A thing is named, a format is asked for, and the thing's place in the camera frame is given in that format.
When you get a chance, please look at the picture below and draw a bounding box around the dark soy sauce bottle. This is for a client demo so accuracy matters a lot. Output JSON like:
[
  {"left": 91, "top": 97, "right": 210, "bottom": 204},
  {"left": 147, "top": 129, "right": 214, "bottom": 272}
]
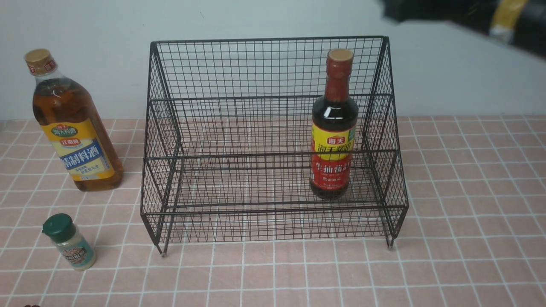
[{"left": 310, "top": 49, "right": 359, "bottom": 200}]

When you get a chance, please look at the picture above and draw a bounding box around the amber cooking wine bottle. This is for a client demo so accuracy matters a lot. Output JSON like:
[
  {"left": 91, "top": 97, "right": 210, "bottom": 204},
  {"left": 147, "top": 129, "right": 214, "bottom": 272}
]
[{"left": 24, "top": 49, "right": 123, "bottom": 191}]

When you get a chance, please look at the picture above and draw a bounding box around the small green-capped seasoning jar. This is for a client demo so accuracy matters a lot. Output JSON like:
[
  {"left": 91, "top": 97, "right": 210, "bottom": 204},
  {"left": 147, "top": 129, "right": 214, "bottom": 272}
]
[{"left": 42, "top": 213, "right": 97, "bottom": 271}]

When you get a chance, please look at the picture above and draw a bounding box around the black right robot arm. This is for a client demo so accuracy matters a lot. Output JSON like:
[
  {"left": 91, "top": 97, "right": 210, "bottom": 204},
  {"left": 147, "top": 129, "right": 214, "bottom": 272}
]
[{"left": 382, "top": 0, "right": 546, "bottom": 58}]

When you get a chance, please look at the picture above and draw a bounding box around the pink checkered tablecloth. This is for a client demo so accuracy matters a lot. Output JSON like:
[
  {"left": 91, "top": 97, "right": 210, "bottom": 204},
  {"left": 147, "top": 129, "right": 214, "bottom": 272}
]
[{"left": 1, "top": 116, "right": 545, "bottom": 307}]

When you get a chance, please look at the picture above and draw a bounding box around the black wire mesh rack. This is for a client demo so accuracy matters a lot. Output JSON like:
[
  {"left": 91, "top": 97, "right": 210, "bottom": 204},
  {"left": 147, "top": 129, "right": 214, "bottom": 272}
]
[{"left": 140, "top": 36, "right": 408, "bottom": 257}]

